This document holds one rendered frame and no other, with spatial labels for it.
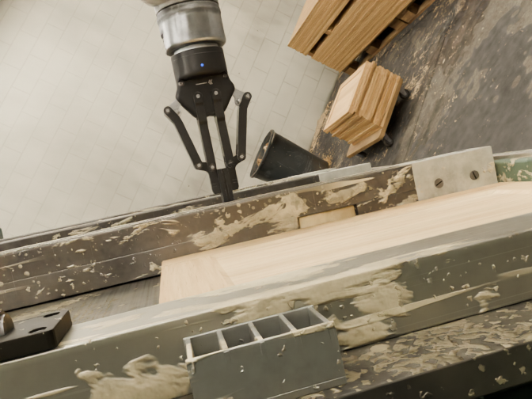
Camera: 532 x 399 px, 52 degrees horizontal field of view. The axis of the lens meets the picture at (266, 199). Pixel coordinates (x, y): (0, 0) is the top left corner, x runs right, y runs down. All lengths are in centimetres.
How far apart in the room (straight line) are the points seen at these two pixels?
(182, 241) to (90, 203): 524
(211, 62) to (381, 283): 52
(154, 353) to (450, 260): 17
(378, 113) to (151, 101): 300
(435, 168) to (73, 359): 61
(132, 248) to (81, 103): 552
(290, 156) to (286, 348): 486
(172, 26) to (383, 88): 335
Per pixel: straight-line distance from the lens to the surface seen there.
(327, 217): 74
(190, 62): 77
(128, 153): 603
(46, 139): 612
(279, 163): 506
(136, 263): 71
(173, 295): 46
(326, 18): 535
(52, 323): 31
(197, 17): 77
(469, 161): 82
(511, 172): 82
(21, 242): 121
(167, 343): 29
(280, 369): 26
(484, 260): 33
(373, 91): 400
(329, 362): 26
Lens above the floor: 132
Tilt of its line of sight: 10 degrees down
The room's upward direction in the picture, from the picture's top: 66 degrees counter-clockwise
